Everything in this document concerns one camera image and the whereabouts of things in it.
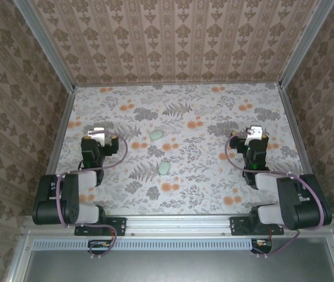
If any floral patterned table mat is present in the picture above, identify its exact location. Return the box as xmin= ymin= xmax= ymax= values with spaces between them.
xmin=52 ymin=83 xmax=314 ymax=217

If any grey sheet metal panel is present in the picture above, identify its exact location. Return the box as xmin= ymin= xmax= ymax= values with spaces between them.
xmin=8 ymin=234 xmax=334 ymax=282

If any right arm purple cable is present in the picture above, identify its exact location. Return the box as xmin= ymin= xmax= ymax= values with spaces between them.
xmin=224 ymin=131 xmax=325 ymax=259

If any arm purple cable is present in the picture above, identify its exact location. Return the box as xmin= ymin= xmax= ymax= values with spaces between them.
xmin=55 ymin=132 xmax=129 ymax=259
xmin=224 ymin=131 xmax=325 ymax=259

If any aluminium side frame rail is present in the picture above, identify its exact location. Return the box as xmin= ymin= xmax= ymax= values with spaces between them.
xmin=277 ymin=86 xmax=334 ymax=218
xmin=34 ymin=88 xmax=76 ymax=220

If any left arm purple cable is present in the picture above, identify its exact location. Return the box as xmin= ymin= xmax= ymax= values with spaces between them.
xmin=55 ymin=132 xmax=129 ymax=259

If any aluminium back frame rail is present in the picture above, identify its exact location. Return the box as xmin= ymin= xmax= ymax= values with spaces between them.
xmin=74 ymin=82 xmax=282 ymax=88

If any aluminium frame corner post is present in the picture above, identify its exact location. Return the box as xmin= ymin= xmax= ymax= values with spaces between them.
xmin=278 ymin=0 xmax=334 ymax=89
xmin=12 ymin=0 xmax=76 ymax=92

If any aluminium front frame rail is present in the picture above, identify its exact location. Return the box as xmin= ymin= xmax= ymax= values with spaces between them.
xmin=22 ymin=214 xmax=334 ymax=236

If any slotted grey cable duct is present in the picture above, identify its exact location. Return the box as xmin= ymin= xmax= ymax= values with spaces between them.
xmin=33 ymin=239 xmax=273 ymax=251

